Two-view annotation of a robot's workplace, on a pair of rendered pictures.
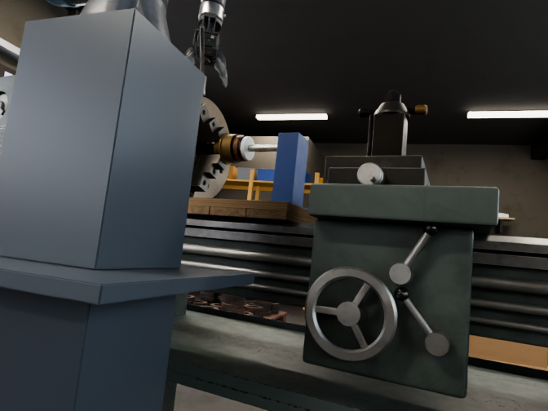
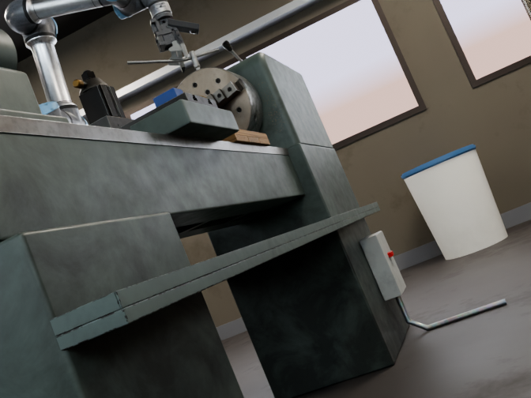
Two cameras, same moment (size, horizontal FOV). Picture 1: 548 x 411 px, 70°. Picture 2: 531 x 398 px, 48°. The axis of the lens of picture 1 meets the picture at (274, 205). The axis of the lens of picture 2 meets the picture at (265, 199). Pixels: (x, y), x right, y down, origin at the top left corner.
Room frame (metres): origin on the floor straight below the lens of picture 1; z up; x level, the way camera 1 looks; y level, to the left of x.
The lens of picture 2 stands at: (0.98, -1.85, 0.53)
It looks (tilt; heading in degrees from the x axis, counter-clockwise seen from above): 5 degrees up; 83
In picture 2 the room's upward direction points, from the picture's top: 23 degrees counter-clockwise
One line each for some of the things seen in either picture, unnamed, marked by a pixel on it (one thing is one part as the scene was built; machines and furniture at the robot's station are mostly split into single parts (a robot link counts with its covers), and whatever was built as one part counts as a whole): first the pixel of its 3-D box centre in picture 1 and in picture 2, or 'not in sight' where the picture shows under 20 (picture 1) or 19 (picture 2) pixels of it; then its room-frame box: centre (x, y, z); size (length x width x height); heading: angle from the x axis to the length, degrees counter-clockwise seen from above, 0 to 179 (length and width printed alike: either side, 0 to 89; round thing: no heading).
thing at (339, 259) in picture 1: (384, 297); not in sight; (0.70, -0.21, 0.73); 0.27 x 0.12 x 0.27; 65
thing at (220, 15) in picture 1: (212, 15); (160, 12); (1.14, 0.25, 1.50); 0.08 x 0.08 x 0.05
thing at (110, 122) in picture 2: (375, 171); (117, 133); (0.87, -0.22, 1.00); 0.20 x 0.10 x 0.05; 65
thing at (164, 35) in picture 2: (207, 37); (166, 32); (1.13, 0.25, 1.42); 0.09 x 0.08 x 0.12; 8
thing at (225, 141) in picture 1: (232, 148); not in sight; (1.12, 0.14, 1.08); 0.09 x 0.09 x 0.09; 65
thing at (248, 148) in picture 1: (265, 148); not in sight; (1.08, 0.04, 1.08); 0.13 x 0.07 x 0.07; 65
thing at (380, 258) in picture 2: not in sight; (431, 270); (1.77, 0.51, 0.22); 0.42 x 0.18 x 0.44; 155
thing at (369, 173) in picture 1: (369, 174); not in sight; (0.69, -0.17, 0.95); 0.07 x 0.04 x 0.04; 155
